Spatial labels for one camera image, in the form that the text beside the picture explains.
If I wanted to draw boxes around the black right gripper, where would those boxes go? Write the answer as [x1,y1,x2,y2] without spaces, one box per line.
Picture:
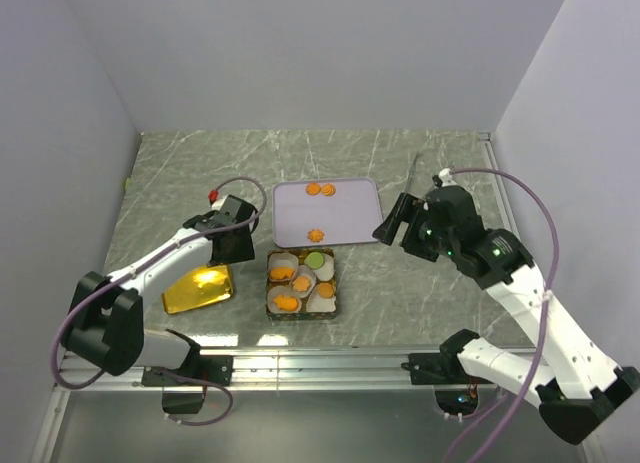
[372,192,457,263]

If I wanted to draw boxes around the gold tin lid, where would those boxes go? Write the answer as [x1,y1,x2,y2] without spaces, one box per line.
[162,265,234,315]

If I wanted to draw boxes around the orange fish cookie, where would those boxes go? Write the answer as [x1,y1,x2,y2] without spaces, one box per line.
[273,294,299,312]
[269,266,296,281]

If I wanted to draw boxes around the metal tongs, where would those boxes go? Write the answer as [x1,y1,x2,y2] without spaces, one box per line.
[403,151,420,193]

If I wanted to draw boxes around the orange maple leaf cookie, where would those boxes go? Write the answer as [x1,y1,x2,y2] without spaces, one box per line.
[292,275,312,293]

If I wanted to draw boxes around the green round cookie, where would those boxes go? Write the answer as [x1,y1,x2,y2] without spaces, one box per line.
[305,251,325,269]

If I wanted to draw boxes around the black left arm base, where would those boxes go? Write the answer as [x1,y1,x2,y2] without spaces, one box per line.
[141,355,234,427]

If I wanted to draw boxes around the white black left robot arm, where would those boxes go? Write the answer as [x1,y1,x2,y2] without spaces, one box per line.
[56,195,259,385]

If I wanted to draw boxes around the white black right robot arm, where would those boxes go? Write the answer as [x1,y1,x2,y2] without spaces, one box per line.
[373,185,639,445]

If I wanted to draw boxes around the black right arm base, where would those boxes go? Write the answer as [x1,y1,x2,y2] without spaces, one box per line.
[400,353,488,420]

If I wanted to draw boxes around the white paper cup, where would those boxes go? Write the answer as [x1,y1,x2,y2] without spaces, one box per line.
[267,252,299,284]
[306,285,336,313]
[290,265,317,298]
[267,285,302,314]
[311,252,335,282]

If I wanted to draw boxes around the gold green cookie tin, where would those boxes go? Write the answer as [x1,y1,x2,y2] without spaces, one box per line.
[265,248,338,322]

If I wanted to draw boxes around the orange flower cookie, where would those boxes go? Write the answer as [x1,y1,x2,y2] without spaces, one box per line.
[307,228,325,243]

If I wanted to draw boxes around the lavender plastic tray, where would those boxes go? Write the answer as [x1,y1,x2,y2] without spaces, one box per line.
[272,177,383,248]

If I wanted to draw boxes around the orange round chip cookie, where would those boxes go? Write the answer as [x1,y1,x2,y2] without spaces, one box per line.
[306,182,321,196]

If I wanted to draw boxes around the white camera mount red button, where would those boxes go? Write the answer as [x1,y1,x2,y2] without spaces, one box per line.
[208,189,232,210]

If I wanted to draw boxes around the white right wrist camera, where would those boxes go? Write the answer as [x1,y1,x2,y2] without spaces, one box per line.
[432,168,456,188]

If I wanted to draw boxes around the aluminium frame rail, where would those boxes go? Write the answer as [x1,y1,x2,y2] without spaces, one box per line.
[60,346,493,392]

